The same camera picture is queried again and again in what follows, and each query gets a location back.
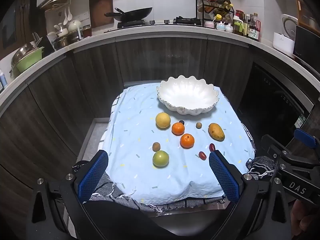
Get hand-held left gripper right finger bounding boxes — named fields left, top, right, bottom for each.
left=209, top=150, right=293, bottom=240

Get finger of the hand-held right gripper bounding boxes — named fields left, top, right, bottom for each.
left=261, top=134, right=293, bottom=165
left=294, top=128, right=320, bottom=153

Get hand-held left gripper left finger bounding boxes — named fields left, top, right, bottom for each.
left=25, top=149, right=109, bottom=240

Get yellow mango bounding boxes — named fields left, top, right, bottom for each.
left=208, top=123, right=225, bottom=141

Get orange tangerine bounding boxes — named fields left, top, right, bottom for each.
left=171, top=122, right=185, bottom=136
left=180, top=133, right=195, bottom=149

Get green apple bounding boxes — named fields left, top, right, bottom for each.
left=152, top=150, right=169, bottom=168

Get large yellow citrus fruit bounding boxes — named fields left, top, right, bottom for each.
left=155, top=112, right=171, bottom=130

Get white scalloped ceramic bowl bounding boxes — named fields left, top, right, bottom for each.
left=157, top=76, right=220, bottom=116

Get person's right hand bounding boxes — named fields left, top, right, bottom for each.
left=291, top=199, right=320, bottom=240

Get black white striped cloth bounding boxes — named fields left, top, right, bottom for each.
left=246, top=156, right=277, bottom=180

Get black built-in dishwasher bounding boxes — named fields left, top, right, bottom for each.
left=236, top=61, right=314, bottom=153

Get light blue patterned cloth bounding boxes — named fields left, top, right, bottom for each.
left=99, top=82, right=255, bottom=205

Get black microwave oven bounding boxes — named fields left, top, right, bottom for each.
left=292, top=25, right=320, bottom=64

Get white rice cooker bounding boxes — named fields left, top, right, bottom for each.
left=273, top=14, right=299, bottom=57

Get dark sauce bottle red label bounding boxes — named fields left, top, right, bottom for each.
left=247, top=13, right=260, bottom=42

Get green capped oil bottle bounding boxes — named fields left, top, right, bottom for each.
left=233, top=15, right=243, bottom=36

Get dark wood kitchen cabinets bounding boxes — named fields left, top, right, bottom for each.
left=0, top=36, right=253, bottom=205

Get green plastic basin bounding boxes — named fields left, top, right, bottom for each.
left=16, top=46, right=45, bottom=72

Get steel cooking pot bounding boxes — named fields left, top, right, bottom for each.
left=53, top=35, right=73, bottom=50

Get steel mixing bowl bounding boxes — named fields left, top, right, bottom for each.
left=10, top=42, right=38, bottom=78

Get black spice rack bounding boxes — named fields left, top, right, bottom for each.
left=196, top=0, right=235, bottom=27

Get white teapot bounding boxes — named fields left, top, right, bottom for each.
left=68, top=20, right=83, bottom=39

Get white hanging spoons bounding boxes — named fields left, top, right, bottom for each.
left=63, top=6, right=73, bottom=25

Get black gas stove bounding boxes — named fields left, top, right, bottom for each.
left=104, top=16, right=203, bottom=33

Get wooden cutting board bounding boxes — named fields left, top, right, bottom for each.
left=89, top=0, right=114, bottom=29

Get black wok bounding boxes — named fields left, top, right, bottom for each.
left=104, top=7, right=153, bottom=22

